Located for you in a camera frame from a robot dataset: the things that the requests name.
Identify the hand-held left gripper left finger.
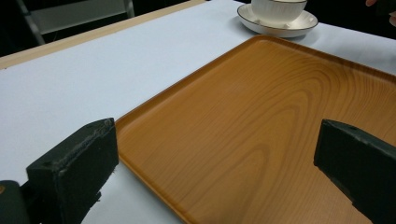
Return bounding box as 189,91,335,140
25,118,120,224

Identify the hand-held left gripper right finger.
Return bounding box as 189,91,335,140
313,119,396,224

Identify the wooden tray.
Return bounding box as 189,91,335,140
115,35,396,224

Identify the white saucer with dark rim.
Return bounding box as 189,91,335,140
236,3,319,39

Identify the white ribbed cup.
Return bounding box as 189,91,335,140
250,0,308,26

